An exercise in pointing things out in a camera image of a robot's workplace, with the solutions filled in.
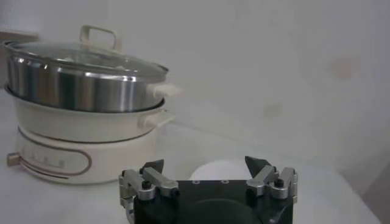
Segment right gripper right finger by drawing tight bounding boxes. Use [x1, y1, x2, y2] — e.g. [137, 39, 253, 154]
[244, 155, 299, 201]

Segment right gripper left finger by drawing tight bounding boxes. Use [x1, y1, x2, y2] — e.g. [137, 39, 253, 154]
[118, 158, 180, 214]

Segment glass lid with cream handle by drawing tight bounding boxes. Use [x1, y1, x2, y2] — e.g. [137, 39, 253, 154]
[2, 24, 169, 83]

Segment perforated steel steamer basket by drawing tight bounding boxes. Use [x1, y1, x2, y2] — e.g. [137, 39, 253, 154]
[4, 45, 183, 113]

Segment white round plate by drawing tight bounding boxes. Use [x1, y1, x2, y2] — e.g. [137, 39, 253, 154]
[188, 159, 254, 181]

